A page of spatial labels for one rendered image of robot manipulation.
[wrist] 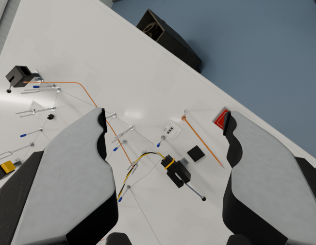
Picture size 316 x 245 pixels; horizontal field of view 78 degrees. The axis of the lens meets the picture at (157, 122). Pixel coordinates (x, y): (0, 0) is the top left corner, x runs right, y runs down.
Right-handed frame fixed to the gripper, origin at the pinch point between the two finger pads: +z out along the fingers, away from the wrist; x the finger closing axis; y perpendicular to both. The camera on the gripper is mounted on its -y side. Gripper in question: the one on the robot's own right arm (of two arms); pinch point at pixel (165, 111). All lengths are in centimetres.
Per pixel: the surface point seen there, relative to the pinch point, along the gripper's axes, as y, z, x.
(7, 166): 44, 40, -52
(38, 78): 17, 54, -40
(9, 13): 31, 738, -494
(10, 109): 29, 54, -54
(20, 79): 14, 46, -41
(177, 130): 27.5, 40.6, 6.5
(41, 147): 41, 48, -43
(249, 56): 33, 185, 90
